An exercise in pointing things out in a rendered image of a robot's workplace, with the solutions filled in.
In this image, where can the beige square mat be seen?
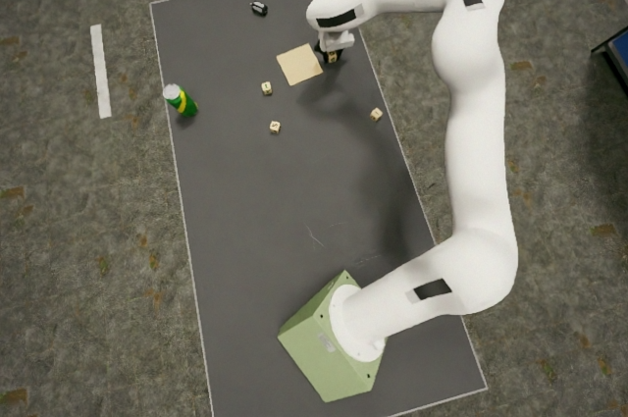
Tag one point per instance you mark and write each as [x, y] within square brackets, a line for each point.
[299, 64]

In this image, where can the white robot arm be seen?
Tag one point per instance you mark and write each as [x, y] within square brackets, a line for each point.
[474, 269]

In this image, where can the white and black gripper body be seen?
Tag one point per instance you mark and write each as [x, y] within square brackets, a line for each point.
[322, 36]

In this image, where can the green drink can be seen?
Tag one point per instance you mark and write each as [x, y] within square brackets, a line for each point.
[179, 99]

